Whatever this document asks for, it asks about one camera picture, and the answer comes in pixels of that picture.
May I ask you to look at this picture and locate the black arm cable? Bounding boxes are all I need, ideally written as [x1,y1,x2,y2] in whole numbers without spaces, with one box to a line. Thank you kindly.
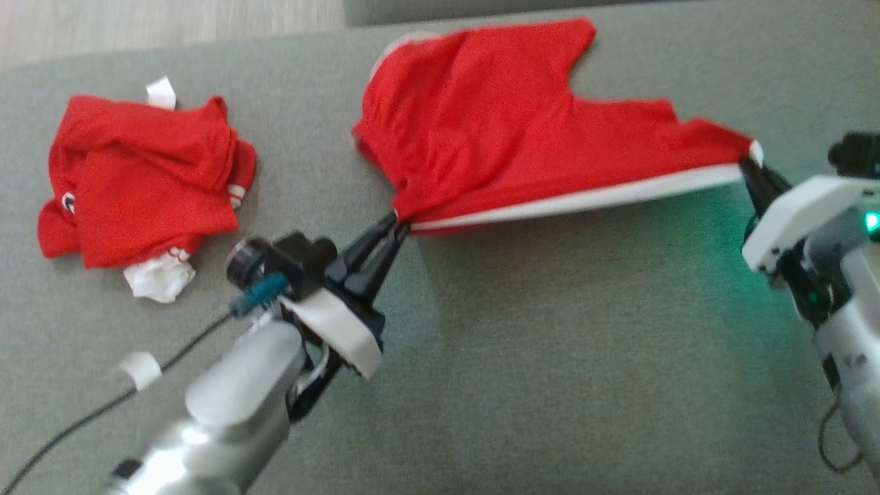
[0,273,289,495]
[818,385,864,475]

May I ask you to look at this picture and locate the red Bulls basketball jersey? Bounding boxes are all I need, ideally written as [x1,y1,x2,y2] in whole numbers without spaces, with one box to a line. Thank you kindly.
[38,76,257,303]

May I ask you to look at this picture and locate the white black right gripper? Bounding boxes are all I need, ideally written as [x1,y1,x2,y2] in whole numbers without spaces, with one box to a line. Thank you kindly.
[739,159,880,276]

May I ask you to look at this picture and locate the large grey sofa seat cushion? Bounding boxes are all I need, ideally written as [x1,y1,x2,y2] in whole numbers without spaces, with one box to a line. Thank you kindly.
[0,0,880,495]

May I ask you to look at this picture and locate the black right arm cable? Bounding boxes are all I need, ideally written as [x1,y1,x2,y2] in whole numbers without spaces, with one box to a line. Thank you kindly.
[818,385,864,475]

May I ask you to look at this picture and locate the white tape tag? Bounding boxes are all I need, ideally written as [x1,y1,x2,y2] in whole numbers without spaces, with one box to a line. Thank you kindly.
[118,352,163,391]

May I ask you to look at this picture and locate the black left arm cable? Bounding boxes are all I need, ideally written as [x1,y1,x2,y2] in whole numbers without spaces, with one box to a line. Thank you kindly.
[0,273,289,495]

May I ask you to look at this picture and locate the red Bulls basketball shorts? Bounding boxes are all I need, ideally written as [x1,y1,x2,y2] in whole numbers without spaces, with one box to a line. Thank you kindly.
[352,17,764,238]

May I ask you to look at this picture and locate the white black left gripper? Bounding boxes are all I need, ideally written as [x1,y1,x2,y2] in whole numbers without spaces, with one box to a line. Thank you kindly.
[282,212,410,379]

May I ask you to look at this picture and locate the small grey sofa cushion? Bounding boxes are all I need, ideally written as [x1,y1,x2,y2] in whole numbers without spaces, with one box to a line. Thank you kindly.
[344,0,619,27]

